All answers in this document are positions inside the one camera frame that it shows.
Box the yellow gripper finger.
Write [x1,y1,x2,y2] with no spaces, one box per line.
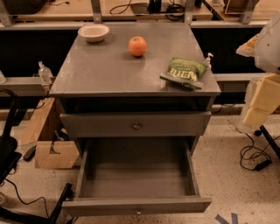
[242,73,280,128]
[236,34,259,57]

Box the orange fruit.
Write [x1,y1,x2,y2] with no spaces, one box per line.
[129,36,147,57]

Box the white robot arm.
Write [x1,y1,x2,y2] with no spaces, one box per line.
[236,11,280,128]

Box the grey drawer cabinet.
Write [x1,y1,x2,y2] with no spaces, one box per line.
[51,22,221,150]

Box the open lower grey drawer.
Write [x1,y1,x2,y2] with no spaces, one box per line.
[63,137,212,217]

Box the closed upper grey drawer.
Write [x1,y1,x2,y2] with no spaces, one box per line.
[60,112,211,138]

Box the white pump bottle right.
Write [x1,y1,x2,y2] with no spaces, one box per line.
[205,52,214,70]

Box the green chip bag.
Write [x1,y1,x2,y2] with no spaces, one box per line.
[159,58,207,89]

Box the white bowl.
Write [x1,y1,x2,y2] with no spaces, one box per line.
[78,24,109,43]

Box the clear sanitizer bottle left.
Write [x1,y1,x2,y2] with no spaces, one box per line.
[38,61,53,83]

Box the cardboard box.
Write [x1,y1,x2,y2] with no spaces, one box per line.
[19,98,81,169]

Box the black chair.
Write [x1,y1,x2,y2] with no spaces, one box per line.
[0,89,72,224]

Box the black power adapter cable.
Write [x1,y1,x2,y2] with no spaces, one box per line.
[239,133,274,172]

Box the black cable on floor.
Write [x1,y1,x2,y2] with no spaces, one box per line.
[3,178,51,218]

